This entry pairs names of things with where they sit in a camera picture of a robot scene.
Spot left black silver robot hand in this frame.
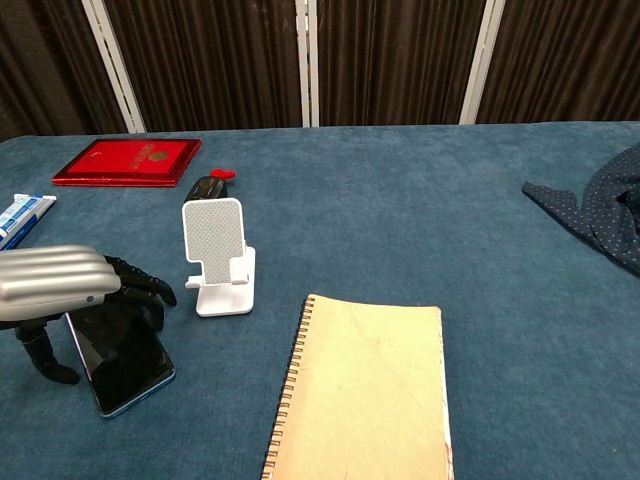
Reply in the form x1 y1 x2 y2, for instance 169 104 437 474
0 244 178 387

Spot black smartphone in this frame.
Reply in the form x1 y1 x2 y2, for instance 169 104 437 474
64 298 178 419

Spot white phone stand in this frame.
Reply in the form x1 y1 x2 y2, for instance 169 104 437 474
180 197 258 318

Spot white blue toothpaste tube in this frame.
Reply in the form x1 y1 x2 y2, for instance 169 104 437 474
0 193 58 252

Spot red certificate book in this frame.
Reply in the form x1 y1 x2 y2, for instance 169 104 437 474
51 137 204 190

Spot black ink bottle red cap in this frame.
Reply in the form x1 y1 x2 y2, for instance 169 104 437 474
183 168 237 204

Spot dark brown curtain panel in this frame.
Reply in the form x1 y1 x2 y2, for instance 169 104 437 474
475 0 640 125
0 0 127 144
102 0 304 134
315 0 487 128

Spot yellow spiral notebook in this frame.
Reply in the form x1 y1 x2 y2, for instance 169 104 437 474
260 293 456 480

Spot navy polka dot cloth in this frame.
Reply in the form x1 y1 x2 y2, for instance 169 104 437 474
520 141 640 279

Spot white screen frame post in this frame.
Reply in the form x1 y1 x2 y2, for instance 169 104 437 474
294 0 321 128
458 0 507 126
80 0 147 134

